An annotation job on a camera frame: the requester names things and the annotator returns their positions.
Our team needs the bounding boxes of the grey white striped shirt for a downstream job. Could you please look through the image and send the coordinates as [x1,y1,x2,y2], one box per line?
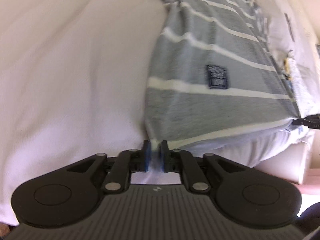
[145,0,300,148]

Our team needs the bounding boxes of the white patterned folded garment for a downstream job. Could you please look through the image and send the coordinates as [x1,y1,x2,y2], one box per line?
[252,0,319,117]

